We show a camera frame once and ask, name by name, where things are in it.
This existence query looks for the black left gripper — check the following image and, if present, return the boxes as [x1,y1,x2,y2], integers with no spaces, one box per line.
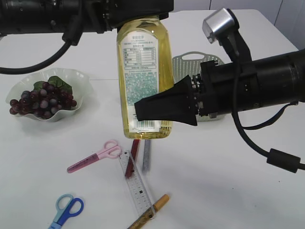
[82,0,174,33]

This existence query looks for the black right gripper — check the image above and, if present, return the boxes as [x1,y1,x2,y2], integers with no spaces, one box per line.
[134,61,235,126]

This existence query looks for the yellow tea drink bottle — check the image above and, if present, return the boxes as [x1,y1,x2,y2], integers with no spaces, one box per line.
[117,16,174,139]

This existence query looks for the purple artificial grape bunch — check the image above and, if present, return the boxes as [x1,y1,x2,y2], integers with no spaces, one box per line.
[10,75,78,120]

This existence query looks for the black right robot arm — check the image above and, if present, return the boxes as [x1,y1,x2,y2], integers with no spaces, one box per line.
[134,50,305,126]

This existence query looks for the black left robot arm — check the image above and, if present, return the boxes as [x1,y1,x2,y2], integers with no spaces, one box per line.
[0,0,174,35]

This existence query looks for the green woven plastic basket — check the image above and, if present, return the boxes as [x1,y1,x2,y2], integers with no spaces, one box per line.
[172,51,224,112]

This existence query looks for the red marker pen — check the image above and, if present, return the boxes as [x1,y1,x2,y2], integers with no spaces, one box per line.
[125,139,140,179]

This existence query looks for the pale green wavy plate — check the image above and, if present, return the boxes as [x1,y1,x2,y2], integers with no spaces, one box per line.
[5,68,93,122]

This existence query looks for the grey glitter pen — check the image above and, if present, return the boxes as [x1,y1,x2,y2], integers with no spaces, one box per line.
[142,139,152,173]

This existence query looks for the clear plastic ruler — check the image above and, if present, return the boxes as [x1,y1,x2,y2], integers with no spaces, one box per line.
[119,150,153,216]

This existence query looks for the gold marker pen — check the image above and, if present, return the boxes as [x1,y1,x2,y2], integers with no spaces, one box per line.
[128,194,170,229]

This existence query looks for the pink scissors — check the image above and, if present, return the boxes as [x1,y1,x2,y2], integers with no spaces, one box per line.
[67,140,122,174]

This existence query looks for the blue scissors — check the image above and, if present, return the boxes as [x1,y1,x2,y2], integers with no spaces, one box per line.
[48,194,84,229]

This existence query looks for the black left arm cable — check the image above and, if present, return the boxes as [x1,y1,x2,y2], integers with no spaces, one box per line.
[0,14,83,74]

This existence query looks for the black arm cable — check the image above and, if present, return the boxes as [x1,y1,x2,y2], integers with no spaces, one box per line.
[0,14,83,74]
[231,59,305,174]

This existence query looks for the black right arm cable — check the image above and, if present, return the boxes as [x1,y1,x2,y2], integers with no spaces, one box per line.
[231,59,305,174]

